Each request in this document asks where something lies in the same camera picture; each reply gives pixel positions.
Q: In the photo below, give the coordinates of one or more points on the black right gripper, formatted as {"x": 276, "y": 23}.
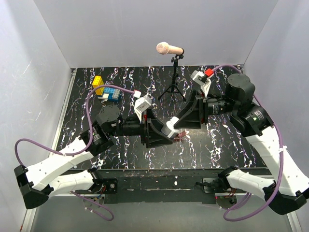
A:
{"x": 196, "y": 113}

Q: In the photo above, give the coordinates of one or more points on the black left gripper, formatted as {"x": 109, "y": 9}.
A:
{"x": 150, "y": 131}

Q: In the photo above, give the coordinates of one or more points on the brown weekly pill organizer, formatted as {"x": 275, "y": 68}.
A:
{"x": 180, "y": 136}

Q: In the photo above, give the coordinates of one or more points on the white pill bottle blue label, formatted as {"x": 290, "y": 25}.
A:
{"x": 169, "y": 130}

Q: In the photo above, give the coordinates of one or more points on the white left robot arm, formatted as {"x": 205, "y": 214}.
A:
{"x": 43, "y": 180}

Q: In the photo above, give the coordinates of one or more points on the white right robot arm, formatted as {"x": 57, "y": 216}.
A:
{"x": 288, "y": 190}

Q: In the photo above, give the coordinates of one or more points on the black microphone tripod stand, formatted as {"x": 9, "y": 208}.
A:
{"x": 173, "y": 87}

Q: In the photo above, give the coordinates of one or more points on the light blue toy brick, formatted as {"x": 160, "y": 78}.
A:
{"x": 111, "y": 94}

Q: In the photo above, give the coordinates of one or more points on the pink microphone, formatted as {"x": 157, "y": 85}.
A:
{"x": 164, "y": 48}

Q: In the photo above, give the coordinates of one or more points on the yellow toy brick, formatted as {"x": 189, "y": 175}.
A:
{"x": 97, "y": 81}

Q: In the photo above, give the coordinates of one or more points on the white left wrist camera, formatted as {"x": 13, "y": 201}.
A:
{"x": 141, "y": 104}

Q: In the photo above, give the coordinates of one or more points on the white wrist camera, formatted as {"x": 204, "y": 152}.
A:
{"x": 141, "y": 104}
{"x": 203, "y": 79}

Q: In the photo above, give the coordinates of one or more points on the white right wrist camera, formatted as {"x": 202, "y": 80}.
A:
{"x": 203, "y": 79}

